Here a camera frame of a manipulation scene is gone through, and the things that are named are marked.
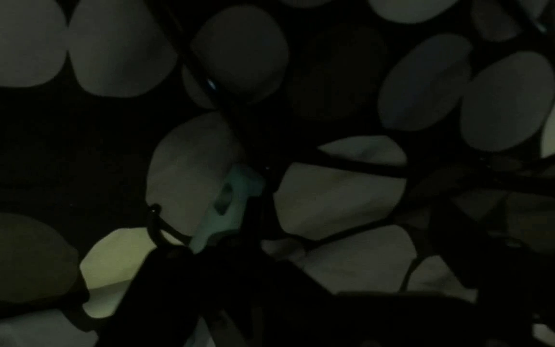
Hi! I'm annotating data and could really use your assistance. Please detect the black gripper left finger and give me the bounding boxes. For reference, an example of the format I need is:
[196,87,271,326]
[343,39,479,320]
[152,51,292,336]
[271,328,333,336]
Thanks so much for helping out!
[92,241,273,347]

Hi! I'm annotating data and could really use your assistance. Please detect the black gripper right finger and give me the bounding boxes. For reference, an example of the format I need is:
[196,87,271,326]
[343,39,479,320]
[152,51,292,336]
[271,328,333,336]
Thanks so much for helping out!
[427,197,555,347]

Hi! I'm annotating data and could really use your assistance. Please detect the teal handled lint roller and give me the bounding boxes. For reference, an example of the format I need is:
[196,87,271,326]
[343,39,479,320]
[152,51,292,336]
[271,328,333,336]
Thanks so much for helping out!
[188,162,267,257]

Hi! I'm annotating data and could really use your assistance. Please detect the black grey spotted bedspread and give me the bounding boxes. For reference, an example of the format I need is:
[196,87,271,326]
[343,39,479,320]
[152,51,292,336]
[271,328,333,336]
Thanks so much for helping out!
[0,0,555,347]

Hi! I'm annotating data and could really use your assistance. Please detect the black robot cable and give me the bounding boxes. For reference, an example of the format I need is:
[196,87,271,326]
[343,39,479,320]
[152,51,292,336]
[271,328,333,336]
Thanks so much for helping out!
[150,0,555,195]

